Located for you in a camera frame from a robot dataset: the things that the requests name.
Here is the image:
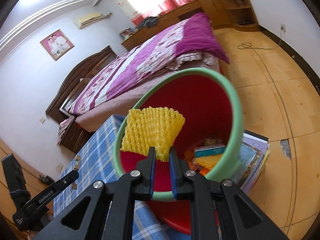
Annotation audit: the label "dark wooden headboard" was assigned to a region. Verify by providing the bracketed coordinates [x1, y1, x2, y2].
[46, 46, 117, 123]

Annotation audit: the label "stack of books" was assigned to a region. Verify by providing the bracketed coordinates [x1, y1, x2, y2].
[231, 130, 269, 195]

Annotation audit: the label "teal white box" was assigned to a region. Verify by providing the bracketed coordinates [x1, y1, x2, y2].
[195, 144, 226, 158]

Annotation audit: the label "red green trash bin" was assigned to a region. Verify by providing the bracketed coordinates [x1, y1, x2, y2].
[113, 67, 244, 202]

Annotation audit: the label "blue plaid tablecloth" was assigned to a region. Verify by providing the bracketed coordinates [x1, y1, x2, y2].
[53, 115, 191, 239]

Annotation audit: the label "yellow foam net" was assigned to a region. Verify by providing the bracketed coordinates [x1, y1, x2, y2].
[193, 154, 223, 171]
[120, 107, 185, 161]

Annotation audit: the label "books on cabinet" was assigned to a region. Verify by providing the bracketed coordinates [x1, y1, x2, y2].
[119, 28, 137, 41]

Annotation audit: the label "long wooden cabinet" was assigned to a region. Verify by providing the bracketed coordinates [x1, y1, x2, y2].
[121, 0, 259, 50]

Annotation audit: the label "bed with purple quilt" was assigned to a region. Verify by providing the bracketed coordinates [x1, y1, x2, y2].
[59, 13, 229, 132]

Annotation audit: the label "orange foam net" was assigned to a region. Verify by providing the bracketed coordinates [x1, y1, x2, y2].
[188, 163, 210, 176]

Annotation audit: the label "wall air conditioner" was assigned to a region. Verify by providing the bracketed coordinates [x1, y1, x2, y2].
[74, 12, 103, 29]

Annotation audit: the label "dark wooden nightstand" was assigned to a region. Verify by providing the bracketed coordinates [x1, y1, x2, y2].
[57, 116, 93, 154]

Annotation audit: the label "grey clothes pile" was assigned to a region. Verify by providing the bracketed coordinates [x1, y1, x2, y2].
[138, 16, 159, 30]

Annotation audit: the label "floor power cable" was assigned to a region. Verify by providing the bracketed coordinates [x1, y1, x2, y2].
[236, 29, 286, 51]

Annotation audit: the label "red bin lid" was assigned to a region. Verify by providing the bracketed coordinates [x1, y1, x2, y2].
[146, 199, 221, 236]

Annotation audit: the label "framed wedding photo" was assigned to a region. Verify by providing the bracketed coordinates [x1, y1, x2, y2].
[40, 29, 74, 61]

